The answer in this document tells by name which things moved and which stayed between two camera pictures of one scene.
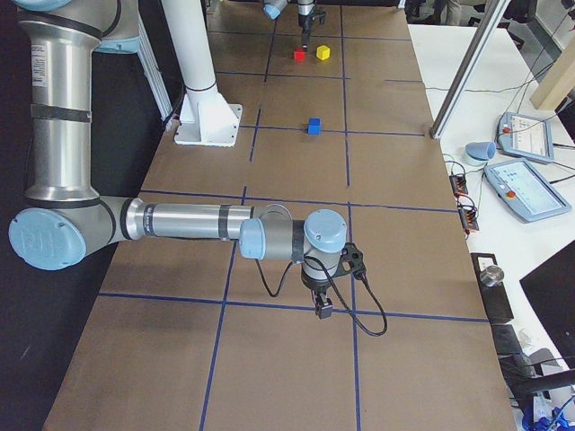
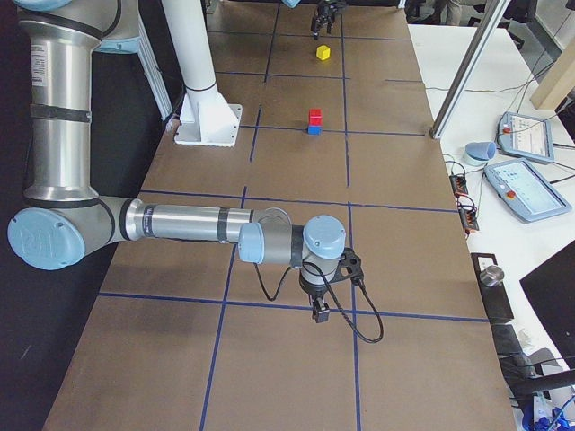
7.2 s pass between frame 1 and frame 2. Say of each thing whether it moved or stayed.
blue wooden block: stayed
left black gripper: moved
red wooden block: moved
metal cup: stayed
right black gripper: stayed
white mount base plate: stayed
